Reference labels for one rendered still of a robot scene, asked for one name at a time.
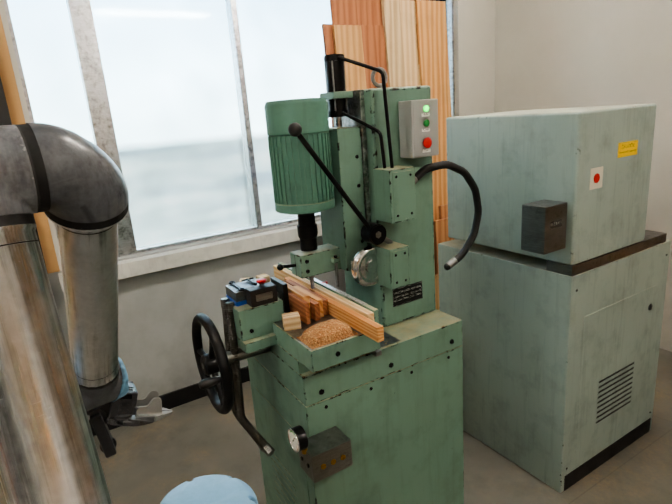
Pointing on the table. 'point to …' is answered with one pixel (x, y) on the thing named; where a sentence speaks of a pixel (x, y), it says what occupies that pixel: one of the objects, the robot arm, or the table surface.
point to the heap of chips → (326, 333)
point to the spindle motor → (299, 156)
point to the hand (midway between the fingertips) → (166, 414)
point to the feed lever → (375, 234)
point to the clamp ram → (282, 293)
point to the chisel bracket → (314, 261)
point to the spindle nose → (307, 232)
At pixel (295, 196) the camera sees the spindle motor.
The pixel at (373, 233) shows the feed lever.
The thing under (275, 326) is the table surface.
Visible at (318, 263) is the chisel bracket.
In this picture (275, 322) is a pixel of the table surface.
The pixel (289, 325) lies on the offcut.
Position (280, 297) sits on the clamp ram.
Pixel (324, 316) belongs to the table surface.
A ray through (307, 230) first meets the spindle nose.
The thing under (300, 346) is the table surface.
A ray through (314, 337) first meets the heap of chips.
